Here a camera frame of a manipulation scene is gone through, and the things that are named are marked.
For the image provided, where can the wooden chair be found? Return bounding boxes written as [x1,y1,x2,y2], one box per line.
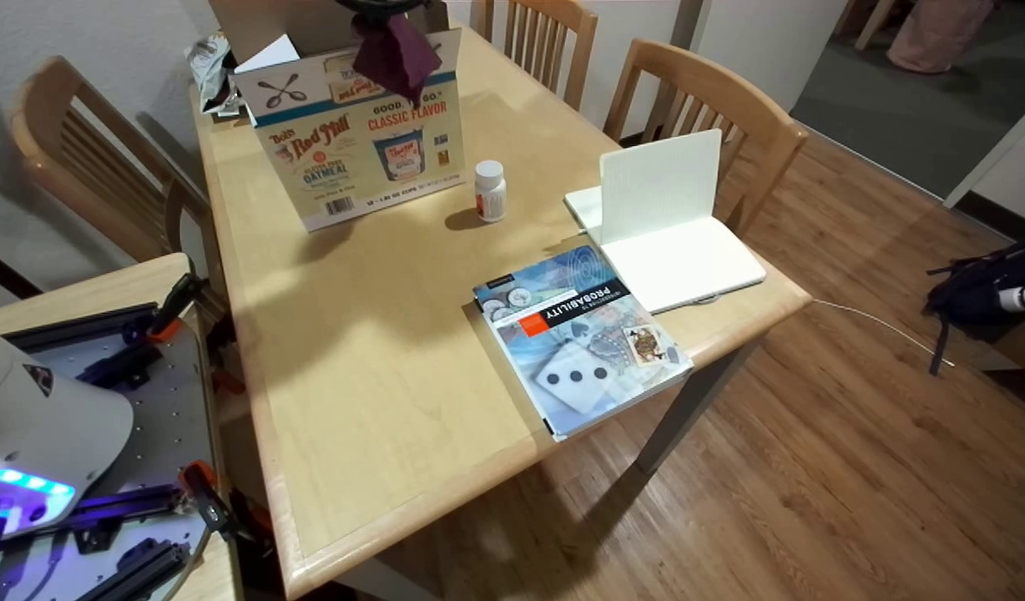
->
[9,55,217,276]
[470,0,597,106]
[606,39,808,235]

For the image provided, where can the open white book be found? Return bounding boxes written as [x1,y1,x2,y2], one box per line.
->
[563,129,764,311]

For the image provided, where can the black clamp orange handle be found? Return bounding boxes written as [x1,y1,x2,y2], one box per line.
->
[0,271,208,357]

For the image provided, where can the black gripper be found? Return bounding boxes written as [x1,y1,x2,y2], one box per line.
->
[338,0,425,18]

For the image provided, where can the blue dice cover book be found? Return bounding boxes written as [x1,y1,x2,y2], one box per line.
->
[476,244,694,442]

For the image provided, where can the maroon cloth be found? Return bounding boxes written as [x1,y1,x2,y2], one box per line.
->
[353,14,442,100]

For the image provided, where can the crumpled plastic bag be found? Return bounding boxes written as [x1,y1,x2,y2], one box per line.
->
[188,34,244,121]

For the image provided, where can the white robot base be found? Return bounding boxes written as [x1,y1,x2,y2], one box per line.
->
[0,337,135,536]

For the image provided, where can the printed carton box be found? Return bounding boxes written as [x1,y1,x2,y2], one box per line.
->
[212,0,464,231]

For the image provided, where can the pink clothed person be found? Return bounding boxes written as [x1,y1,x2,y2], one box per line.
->
[886,0,998,72]

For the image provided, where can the wooden chair far middle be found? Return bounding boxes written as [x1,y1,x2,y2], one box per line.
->
[470,0,597,106]

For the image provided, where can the black backpack on floor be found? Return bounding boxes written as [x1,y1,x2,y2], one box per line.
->
[924,239,1025,369]

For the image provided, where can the white pill bottle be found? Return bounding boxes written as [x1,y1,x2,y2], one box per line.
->
[476,159,509,219]

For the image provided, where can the wooden chair right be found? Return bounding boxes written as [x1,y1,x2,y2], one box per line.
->
[606,39,808,235]

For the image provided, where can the wooden side table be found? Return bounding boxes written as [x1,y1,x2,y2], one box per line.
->
[0,255,240,601]

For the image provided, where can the wooden chair left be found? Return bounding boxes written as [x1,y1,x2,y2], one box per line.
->
[9,55,217,276]

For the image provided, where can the white floor cable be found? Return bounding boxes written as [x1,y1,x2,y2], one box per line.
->
[804,293,957,373]

